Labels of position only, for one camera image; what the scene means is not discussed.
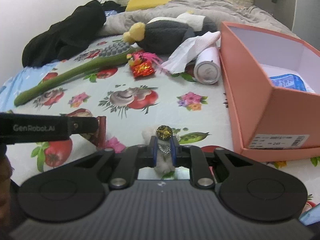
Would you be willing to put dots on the white fluffy keychain charm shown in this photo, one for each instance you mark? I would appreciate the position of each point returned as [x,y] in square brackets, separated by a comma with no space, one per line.
[163,133]

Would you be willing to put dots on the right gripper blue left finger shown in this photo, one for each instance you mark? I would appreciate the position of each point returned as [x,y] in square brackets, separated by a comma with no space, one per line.
[152,151]

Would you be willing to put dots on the floral bed sheet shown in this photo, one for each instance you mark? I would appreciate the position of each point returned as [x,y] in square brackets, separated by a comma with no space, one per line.
[198,113]

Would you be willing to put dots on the yellow pillow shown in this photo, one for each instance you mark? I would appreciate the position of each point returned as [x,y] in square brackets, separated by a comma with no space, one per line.
[144,4]

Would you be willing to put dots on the small red brown pouch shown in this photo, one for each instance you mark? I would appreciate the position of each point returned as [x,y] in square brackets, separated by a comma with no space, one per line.
[99,137]

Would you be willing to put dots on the black clothing pile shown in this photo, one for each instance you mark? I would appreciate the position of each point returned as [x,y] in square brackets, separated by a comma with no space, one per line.
[69,37]

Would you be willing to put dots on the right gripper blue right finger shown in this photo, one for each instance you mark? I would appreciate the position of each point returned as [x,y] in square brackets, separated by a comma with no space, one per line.
[176,152]

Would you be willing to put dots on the pink feather toy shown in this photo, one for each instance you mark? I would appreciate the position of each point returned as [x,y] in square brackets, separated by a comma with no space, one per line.
[141,56]

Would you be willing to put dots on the large grey penguin plush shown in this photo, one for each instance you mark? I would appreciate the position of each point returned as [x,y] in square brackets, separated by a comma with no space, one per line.
[162,35]

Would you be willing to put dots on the pink cardboard shoe box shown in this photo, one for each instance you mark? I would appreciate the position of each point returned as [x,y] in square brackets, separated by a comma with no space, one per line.
[270,123]

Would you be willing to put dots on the white tissue paper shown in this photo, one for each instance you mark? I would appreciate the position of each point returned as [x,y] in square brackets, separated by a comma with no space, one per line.
[187,51]

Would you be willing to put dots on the grey quilted blanket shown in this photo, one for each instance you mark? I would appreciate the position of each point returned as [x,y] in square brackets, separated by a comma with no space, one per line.
[216,10]

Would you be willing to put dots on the red gold packet ornament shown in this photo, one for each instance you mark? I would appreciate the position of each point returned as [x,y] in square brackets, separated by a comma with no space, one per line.
[143,69]

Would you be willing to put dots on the green long-handled massage brush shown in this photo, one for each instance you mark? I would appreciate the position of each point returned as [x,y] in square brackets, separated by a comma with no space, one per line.
[110,56]

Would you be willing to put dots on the blue white tissue pack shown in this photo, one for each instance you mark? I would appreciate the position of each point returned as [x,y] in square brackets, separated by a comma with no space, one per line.
[290,82]

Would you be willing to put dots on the white cylindrical bottle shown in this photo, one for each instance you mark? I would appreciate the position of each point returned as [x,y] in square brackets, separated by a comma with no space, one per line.
[207,68]

